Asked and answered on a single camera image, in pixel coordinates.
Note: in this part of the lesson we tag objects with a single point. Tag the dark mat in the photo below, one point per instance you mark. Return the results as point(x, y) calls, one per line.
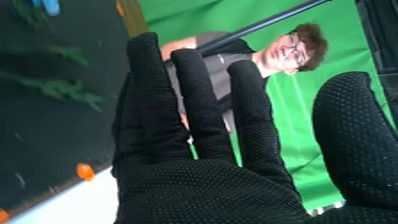
point(36, 133)

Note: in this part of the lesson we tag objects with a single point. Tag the white sheet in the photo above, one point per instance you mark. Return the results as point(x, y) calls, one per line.
point(72, 206)

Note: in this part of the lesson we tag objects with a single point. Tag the green sprig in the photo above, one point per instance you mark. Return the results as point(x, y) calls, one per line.
point(72, 53)
point(64, 89)

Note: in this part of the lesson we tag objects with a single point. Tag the black pole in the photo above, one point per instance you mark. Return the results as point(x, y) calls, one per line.
point(267, 23)

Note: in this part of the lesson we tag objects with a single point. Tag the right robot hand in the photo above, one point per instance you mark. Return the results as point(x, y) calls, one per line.
point(207, 190)

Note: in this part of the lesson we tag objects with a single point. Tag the blue flower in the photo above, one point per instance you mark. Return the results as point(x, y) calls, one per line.
point(52, 7)

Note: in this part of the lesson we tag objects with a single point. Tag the person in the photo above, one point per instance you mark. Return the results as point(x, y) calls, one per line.
point(295, 50)

